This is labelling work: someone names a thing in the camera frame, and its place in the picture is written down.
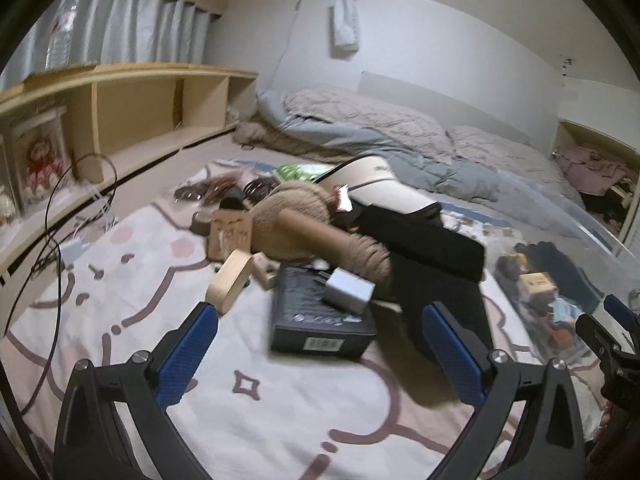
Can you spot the black round case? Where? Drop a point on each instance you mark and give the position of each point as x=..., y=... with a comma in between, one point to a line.
x=232, y=201

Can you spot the brown plush toy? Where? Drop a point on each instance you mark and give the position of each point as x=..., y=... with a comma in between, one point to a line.
x=290, y=205

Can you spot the tan blanket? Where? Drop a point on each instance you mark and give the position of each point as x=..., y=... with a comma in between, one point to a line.
x=270, y=135

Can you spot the black cardboard box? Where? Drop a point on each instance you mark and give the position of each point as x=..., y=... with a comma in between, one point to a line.
x=310, y=305

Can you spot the small wooden piece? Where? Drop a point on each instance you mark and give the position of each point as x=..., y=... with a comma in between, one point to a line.
x=264, y=270

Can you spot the white wall tissue box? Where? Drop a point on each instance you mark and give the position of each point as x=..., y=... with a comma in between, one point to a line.
x=345, y=25

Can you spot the framed doll picture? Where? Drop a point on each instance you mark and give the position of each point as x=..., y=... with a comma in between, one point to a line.
x=40, y=160

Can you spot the black cloth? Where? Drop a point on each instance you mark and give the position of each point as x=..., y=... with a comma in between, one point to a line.
x=430, y=260

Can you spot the light blue packet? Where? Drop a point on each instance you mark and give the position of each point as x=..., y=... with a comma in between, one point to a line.
x=240, y=165

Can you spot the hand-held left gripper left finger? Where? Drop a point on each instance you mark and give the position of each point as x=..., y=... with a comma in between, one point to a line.
x=187, y=355

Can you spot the beige textured pillow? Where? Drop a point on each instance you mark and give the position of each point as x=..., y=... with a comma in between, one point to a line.
x=360, y=110
x=500, y=150

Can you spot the wooden side shelf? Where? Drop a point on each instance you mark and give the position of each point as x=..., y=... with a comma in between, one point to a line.
x=567, y=132

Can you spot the pink white small packet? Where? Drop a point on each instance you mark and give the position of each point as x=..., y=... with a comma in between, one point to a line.
x=342, y=197

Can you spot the carved wooden board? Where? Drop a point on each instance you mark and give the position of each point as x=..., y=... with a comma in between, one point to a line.
x=230, y=232

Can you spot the pink clothes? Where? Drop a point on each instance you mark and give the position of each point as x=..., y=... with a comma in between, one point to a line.
x=590, y=165

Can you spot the white charger plug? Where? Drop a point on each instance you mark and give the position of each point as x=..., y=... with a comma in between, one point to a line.
x=71, y=250

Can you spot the tan printed cardboard box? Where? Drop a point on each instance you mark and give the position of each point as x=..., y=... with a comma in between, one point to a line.
x=537, y=284

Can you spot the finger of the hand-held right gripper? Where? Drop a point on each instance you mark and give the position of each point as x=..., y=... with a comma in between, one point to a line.
x=597, y=332
x=620, y=309

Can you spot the grey curtain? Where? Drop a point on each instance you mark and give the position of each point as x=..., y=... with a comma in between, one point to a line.
x=150, y=30

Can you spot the clear plastic bottle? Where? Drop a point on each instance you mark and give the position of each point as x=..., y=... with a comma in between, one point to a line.
x=61, y=35

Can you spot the grey blue duvet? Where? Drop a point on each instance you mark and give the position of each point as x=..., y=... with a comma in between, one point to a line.
x=325, y=130

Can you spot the beige oval wooden block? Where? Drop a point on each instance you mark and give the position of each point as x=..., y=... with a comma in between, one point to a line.
x=230, y=280

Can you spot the dark sunglasses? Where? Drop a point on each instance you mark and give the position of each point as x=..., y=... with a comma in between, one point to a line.
x=186, y=192

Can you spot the silver power adapter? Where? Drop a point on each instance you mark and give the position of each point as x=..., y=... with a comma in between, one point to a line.
x=347, y=290

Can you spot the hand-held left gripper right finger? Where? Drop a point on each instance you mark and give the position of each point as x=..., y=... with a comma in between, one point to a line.
x=452, y=355

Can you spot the white pink printed blanket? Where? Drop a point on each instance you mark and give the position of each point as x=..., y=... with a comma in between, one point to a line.
x=125, y=280

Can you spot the brown tape roll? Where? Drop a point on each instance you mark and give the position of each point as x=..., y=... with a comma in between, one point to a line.
x=201, y=221

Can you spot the green packet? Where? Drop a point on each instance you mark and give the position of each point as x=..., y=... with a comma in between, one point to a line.
x=295, y=172

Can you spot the white headboard panel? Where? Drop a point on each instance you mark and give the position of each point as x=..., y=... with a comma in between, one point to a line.
x=425, y=95

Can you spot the clear plastic bin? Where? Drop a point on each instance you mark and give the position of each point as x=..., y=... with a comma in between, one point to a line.
x=550, y=210

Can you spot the black glove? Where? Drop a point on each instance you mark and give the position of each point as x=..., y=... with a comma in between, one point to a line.
x=560, y=260

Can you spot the light wooden shelf unit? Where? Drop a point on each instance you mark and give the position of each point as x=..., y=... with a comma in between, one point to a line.
x=135, y=105

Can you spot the cardboard tube with twine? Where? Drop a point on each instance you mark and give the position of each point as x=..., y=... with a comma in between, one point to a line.
x=320, y=232

